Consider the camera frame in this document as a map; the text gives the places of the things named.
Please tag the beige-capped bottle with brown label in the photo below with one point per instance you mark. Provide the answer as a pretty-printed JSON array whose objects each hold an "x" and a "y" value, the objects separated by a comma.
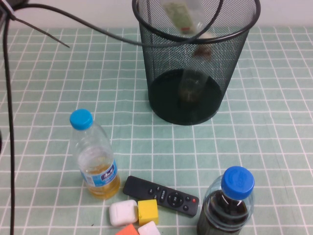
[{"x": 193, "y": 85}]

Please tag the white-capped clear bottle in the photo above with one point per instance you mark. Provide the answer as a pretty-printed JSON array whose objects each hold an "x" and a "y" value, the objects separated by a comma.
[{"x": 181, "y": 17}]

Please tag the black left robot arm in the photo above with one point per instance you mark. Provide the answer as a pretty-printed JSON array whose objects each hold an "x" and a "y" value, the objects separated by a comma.
[{"x": 18, "y": 2}]

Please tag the black mesh wastebasket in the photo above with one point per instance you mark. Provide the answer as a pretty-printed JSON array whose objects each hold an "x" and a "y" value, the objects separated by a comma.
[{"x": 161, "y": 73}]

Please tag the black remote control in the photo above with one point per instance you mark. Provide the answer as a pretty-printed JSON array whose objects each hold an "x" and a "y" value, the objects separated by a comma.
[{"x": 139, "y": 187}]

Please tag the light-blue-capped bottle with yellow liquid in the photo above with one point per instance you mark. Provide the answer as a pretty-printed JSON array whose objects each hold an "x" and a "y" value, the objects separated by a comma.
[{"x": 100, "y": 178}]

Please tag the yellow cube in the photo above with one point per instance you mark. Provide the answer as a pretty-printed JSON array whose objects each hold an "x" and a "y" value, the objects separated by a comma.
[{"x": 148, "y": 210}]

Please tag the white earbud case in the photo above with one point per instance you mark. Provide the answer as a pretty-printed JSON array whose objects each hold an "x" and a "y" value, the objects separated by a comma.
[{"x": 122, "y": 211}]

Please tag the blue-capped bottle with dark liquid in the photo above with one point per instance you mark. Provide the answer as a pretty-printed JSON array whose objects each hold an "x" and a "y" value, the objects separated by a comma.
[{"x": 238, "y": 181}]

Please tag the green checkered tablecloth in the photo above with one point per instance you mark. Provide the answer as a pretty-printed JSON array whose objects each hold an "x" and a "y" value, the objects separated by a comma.
[{"x": 49, "y": 98}]

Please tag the small white block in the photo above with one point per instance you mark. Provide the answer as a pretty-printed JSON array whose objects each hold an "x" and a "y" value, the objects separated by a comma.
[{"x": 149, "y": 230}]

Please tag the orange block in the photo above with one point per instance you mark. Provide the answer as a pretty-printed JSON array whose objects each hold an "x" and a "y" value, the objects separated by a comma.
[{"x": 128, "y": 230}]

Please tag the black zip tie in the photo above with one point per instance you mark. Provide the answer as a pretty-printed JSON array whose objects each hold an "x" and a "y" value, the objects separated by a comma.
[{"x": 36, "y": 29}]

